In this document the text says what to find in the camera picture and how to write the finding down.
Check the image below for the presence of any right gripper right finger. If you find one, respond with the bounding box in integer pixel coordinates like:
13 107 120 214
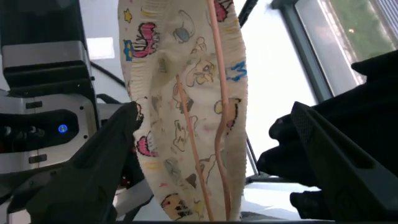
290 101 398 222

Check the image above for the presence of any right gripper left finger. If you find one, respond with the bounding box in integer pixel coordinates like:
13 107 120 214
26 101 144 222

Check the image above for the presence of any black short-sleeved shirt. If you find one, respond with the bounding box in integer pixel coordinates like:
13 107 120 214
256 49 398 220

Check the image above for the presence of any cream printed garment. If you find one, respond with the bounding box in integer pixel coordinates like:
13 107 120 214
118 0 249 222

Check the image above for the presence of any pink clothes hanger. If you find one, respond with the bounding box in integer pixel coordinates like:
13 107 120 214
175 0 233 222

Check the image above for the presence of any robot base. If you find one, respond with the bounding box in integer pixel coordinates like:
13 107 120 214
0 0 155 223

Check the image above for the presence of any black clothes rack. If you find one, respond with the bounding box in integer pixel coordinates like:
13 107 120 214
238 0 294 185

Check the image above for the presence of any window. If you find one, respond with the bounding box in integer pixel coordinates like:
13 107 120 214
270 0 398 104

